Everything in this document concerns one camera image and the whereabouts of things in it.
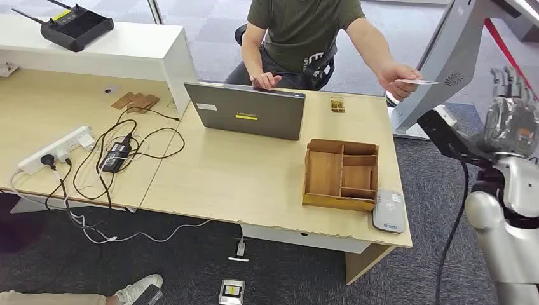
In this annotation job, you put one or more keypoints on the person's right hand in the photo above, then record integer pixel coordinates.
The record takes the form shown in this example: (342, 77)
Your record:
(265, 81)

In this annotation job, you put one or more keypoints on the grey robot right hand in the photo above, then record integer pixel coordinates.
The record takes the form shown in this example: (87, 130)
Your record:
(511, 122)

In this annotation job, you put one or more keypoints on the person's left hand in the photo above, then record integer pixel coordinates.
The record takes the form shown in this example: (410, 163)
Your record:
(398, 78)

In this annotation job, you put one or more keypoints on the white ID card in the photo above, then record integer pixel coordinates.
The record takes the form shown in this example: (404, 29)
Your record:
(423, 82)

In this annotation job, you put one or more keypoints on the person's right forearm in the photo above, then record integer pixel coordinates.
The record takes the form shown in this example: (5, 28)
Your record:
(254, 59)

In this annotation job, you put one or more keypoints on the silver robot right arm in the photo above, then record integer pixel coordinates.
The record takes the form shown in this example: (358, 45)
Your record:
(509, 235)

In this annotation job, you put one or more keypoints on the person's left forearm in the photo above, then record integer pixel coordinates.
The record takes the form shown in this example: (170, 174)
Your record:
(372, 46)

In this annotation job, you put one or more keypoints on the seated person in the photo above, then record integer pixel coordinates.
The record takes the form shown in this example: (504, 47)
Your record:
(299, 33)

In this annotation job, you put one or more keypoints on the small patterned card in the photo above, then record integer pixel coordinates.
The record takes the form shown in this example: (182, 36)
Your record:
(337, 104)

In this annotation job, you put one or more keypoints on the grey card reader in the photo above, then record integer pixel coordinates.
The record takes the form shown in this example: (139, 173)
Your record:
(388, 212)

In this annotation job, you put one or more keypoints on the standing person's leg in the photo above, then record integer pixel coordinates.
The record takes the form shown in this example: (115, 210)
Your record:
(50, 299)

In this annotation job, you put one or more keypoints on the grey laptop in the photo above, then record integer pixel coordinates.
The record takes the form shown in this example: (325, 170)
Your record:
(248, 111)

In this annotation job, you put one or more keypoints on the silver kiosk stand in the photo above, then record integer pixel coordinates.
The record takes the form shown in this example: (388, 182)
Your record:
(450, 50)

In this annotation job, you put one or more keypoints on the black office chair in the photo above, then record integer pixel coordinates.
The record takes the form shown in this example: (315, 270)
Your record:
(324, 69)

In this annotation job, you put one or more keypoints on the wooden organizer box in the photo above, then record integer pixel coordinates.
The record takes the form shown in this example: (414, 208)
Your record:
(337, 177)

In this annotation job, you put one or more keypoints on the metal pole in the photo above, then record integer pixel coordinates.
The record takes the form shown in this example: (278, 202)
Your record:
(156, 12)

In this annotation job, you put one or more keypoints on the brown wooden pieces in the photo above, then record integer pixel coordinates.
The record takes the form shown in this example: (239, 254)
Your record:
(137, 102)

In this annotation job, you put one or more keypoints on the white counter shelf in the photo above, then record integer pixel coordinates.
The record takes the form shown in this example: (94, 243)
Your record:
(126, 50)

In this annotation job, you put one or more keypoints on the white desk underpanel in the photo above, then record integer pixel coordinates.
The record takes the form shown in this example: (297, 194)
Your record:
(303, 238)

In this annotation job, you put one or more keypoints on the black power adapter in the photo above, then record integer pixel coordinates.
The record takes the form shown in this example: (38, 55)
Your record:
(114, 158)

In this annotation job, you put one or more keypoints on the floor plug with plate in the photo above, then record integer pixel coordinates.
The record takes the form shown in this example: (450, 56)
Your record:
(240, 250)

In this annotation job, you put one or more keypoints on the wooden desk leg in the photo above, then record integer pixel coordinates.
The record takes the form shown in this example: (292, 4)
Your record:
(366, 263)

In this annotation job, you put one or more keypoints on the white charger block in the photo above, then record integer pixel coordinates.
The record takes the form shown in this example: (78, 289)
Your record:
(86, 141)

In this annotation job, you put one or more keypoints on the black remote controller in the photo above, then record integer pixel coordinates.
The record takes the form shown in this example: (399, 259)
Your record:
(76, 29)

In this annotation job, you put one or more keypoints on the metal floor socket box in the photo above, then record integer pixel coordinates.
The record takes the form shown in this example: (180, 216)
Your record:
(231, 291)

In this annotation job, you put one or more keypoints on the white plug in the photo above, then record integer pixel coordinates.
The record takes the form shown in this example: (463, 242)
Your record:
(63, 156)

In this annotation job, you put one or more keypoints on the white power strip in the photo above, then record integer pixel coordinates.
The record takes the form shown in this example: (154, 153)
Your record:
(50, 151)

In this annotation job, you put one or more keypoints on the black plug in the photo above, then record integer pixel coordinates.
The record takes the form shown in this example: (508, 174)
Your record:
(47, 160)

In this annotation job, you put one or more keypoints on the white shoe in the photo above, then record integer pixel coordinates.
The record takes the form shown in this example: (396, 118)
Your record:
(139, 288)

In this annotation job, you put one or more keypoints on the black phone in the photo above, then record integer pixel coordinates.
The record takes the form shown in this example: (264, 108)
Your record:
(148, 296)

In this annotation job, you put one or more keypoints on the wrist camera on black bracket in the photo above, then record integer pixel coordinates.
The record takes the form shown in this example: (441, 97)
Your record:
(442, 130)

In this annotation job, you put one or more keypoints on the white bracket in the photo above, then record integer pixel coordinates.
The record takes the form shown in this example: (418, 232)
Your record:
(7, 69)

